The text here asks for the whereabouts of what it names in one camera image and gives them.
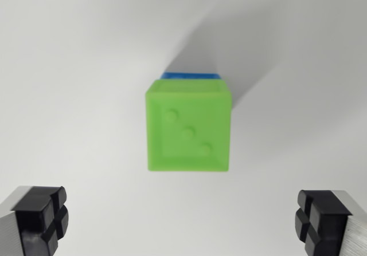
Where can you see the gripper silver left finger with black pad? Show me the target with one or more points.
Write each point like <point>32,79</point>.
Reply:
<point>31,218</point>

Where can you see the green soft toy cube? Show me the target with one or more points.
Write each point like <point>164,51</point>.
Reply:
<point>187,127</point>

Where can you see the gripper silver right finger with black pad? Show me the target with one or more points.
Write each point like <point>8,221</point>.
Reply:
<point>327,218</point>

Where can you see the blue soft toy cube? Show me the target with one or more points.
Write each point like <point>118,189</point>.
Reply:
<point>190,75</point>

